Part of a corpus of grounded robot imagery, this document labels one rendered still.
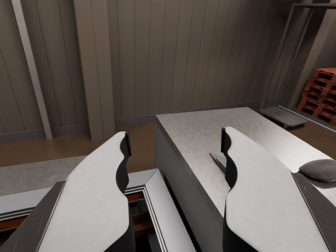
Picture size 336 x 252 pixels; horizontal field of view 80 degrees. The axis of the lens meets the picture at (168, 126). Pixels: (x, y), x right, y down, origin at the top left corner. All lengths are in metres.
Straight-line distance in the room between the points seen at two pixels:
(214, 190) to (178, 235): 0.23
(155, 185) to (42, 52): 2.14
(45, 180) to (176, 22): 2.44
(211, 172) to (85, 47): 1.98
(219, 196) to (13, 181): 0.98
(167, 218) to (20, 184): 0.74
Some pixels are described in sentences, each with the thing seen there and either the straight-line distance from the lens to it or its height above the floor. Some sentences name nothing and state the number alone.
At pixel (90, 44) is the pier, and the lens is 2.41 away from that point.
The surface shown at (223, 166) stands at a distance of 0.74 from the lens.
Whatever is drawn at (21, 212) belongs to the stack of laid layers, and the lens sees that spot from 0.98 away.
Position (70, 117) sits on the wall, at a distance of 2.96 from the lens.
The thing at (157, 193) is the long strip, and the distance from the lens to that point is 0.91.
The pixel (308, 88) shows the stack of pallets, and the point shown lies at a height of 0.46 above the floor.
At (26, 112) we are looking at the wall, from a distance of 2.95.
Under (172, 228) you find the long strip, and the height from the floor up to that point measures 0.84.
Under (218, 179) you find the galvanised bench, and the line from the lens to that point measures 0.72.
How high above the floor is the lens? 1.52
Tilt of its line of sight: 29 degrees down
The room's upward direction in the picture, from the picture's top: 5 degrees clockwise
